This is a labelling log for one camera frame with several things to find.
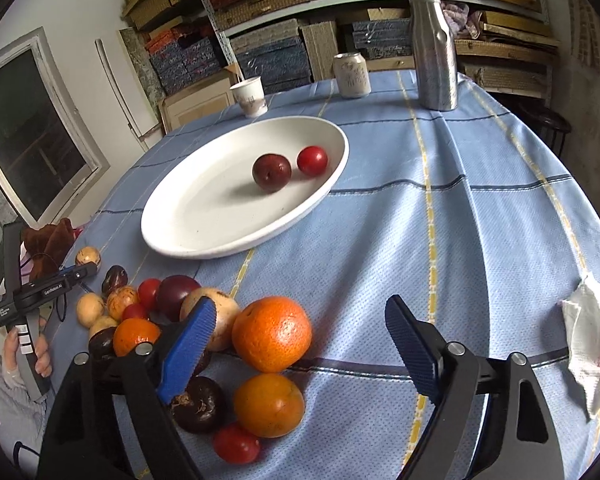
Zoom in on stainless steel bottle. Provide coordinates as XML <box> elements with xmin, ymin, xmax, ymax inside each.
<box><xmin>407</xmin><ymin>0</ymin><xmax>459</xmax><ymax>112</ymax></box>

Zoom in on crumpled white tissue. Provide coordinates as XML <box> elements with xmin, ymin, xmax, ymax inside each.
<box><xmin>560</xmin><ymin>275</ymin><xmax>600</xmax><ymax>421</ymax></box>

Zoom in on person's left forearm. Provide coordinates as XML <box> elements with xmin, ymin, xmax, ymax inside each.
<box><xmin>0</xmin><ymin>355</ymin><xmax>56</xmax><ymax>466</ymax></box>

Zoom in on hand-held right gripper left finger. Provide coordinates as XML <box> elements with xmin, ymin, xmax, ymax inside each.
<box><xmin>40</xmin><ymin>296</ymin><xmax>218</xmax><ymax>480</ymax></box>

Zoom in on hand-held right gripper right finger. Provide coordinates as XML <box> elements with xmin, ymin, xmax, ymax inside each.
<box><xmin>384</xmin><ymin>294</ymin><xmax>566</xmax><ymax>480</ymax></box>

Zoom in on tan pomegranate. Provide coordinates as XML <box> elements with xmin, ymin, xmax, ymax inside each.
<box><xmin>180</xmin><ymin>286</ymin><xmax>242</xmax><ymax>352</ymax></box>

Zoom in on dark red plum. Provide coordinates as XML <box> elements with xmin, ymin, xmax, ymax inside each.
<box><xmin>155</xmin><ymin>275</ymin><xmax>202</xmax><ymax>322</ymax></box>
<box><xmin>252</xmin><ymin>154</ymin><xmax>292</xmax><ymax>192</ymax></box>

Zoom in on green marble slab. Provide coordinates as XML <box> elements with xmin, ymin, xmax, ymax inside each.
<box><xmin>119</xmin><ymin>27</ymin><xmax>167</xmax><ymax>133</ymax></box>

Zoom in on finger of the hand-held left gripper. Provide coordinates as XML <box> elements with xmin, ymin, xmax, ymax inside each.
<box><xmin>55</xmin><ymin>261</ymin><xmax>101</xmax><ymax>286</ymax></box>

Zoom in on large orange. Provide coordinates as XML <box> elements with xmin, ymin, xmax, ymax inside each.
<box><xmin>231</xmin><ymin>296</ymin><xmax>313</xmax><ymax>373</ymax></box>

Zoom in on pink cloth bundle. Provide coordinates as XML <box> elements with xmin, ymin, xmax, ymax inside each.
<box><xmin>440</xmin><ymin>2</ymin><xmax>483</xmax><ymax>38</ymax></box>

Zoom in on small orange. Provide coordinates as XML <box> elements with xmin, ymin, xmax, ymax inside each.
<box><xmin>112</xmin><ymin>318</ymin><xmax>162</xmax><ymax>357</ymax></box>

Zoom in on stack of dark blue boxes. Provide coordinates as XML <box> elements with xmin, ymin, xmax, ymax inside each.
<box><xmin>147</xmin><ymin>35</ymin><xmax>226</xmax><ymax>96</ymax></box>

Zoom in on person's left hand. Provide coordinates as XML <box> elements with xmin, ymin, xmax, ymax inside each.
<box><xmin>0</xmin><ymin>312</ymin><xmax>54</xmax><ymax>381</ymax></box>

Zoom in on blue striped tablecloth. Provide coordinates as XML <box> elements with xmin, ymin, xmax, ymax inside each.
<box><xmin>55</xmin><ymin>67</ymin><xmax>600</xmax><ymax>480</ymax></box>

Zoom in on wooden framed board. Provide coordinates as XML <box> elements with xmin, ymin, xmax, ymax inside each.
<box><xmin>157</xmin><ymin>72</ymin><xmax>241</xmax><ymax>133</ymax></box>

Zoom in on white plastic strip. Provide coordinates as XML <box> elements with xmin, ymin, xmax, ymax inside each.
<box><xmin>94</xmin><ymin>37</ymin><xmax>151</xmax><ymax>153</ymax></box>

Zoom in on white oval plate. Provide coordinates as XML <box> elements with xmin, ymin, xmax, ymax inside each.
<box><xmin>140</xmin><ymin>116</ymin><xmax>350</xmax><ymax>260</ymax></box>

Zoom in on black stool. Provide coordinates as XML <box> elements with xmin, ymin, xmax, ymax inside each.
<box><xmin>517</xmin><ymin>100</ymin><xmax>573</xmax><ymax>158</ymax></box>

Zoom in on stack of grey blue boxes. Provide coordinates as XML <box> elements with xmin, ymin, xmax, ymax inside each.
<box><xmin>230</xmin><ymin>20</ymin><xmax>313</xmax><ymax>93</ymax></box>

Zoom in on flat woven straw boxes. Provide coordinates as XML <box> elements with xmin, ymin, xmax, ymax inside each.
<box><xmin>452</xmin><ymin>7</ymin><xmax>563</xmax><ymax>98</ymax></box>

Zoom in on white drink can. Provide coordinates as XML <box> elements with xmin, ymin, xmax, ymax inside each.
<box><xmin>332</xmin><ymin>52</ymin><xmax>372</xmax><ymax>100</ymax></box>

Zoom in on orange patterned boxes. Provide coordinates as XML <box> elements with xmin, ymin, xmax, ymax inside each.
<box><xmin>145</xmin><ymin>27</ymin><xmax>201</xmax><ymax>56</ymax></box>

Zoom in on stack of dark grey boxes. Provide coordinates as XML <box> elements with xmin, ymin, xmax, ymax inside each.
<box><xmin>352</xmin><ymin>17</ymin><xmax>413</xmax><ymax>58</ymax></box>

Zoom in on dark brown round fruit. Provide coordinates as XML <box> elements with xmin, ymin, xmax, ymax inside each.
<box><xmin>170</xmin><ymin>376</ymin><xmax>228</xmax><ymax>434</ymax></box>
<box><xmin>101</xmin><ymin>265</ymin><xmax>129</xmax><ymax>297</ymax></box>
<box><xmin>88</xmin><ymin>327</ymin><xmax>117</xmax><ymax>365</ymax></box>

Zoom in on beige upright box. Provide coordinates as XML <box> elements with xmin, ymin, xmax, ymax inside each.
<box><xmin>300</xmin><ymin>20</ymin><xmax>341</xmax><ymax>81</ymax></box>

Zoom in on white framed window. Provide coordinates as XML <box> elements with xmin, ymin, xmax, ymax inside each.
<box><xmin>0</xmin><ymin>27</ymin><xmax>111</xmax><ymax>231</ymax></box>

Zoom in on white paper cup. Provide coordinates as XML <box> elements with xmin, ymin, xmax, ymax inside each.
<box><xmin>229</xmin><ymin>76</ymin><xmax>268</xmax><ymax>119</ymax></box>

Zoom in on brown plush toy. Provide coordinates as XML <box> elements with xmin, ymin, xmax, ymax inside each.
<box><xmin>20</xmin><ymin>217</ymin><xmax>78</xmax><ymax>281</ymax></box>

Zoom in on medium orange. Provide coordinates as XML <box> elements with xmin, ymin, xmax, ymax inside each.
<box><xmin>233</xmin><ymin>373</ymin><xmax>306</xmax><ymax>438</ymax></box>

